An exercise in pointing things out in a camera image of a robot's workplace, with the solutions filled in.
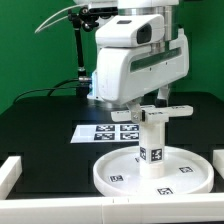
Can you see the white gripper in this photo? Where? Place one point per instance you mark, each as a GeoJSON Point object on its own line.
{"type": "Point", "coordinates": [125, 74]}

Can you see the white cross-shaped table base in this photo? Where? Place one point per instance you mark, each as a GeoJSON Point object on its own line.
{"type": "Point", "coordinates": [154, 114]}

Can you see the white round table top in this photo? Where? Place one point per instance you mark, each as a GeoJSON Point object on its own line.
{"type": "Point", "coordinates": [118, 174]}

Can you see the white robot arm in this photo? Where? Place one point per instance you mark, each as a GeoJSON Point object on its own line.
{"type": "Point", "coordinates": [108, 9]}

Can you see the white marker tag plate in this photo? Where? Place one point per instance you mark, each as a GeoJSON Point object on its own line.
{"type": "Point", "coordinates": [105, 133]}

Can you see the white right fence block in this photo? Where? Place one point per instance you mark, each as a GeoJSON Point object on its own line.
{"type": "Point", "coordinates": [218, 161]}

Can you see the white fence block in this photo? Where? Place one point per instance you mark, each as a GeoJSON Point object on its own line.
{"type": "Point", "coordinates": [10, 171]}
{"type": "Point", "coordinates": [218, 161]}

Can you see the white left fence block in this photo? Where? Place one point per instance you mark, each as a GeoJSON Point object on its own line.
{"type": "Point", "coordinates": [10, 171]}

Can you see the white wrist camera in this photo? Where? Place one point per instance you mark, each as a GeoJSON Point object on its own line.
{"type": "Point", "coordinates": [131, 31]}

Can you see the white front fence rail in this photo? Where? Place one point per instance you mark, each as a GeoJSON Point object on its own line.
{"type": "Point", "coordinates": [115, 210]}

